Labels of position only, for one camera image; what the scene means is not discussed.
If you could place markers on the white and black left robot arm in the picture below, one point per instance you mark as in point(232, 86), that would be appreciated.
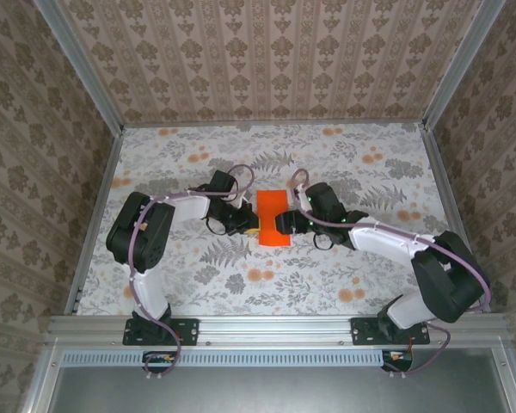
point(139, 232)

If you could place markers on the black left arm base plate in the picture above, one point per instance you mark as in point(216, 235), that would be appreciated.
point(189, 331)

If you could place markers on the aluminium panel frame strip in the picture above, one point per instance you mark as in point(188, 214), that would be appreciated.
point(511, 378)
point(43, 378)

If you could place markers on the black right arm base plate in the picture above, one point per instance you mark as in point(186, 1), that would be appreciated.
point(361, 331)

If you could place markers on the tall aluminium frame post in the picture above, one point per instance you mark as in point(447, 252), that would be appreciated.
point(461, 64)
point(82, 64)

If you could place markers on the floral patterned table cover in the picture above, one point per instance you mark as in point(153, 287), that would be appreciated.
point(284, 284)

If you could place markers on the orange cloth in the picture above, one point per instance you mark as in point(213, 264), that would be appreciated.
point(271, 202)

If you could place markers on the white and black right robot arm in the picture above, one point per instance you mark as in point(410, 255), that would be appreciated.
point(451, 279)

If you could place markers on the grey sheet metal panel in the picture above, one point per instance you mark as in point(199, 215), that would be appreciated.
point(275, 391)

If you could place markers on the wide aluminium extrusion beam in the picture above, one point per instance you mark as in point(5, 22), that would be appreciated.
point(275, 329)

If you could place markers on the aluminium table edge rail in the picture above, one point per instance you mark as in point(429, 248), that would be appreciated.
point(451, 202)
point(275, 124)
point(95, 215)

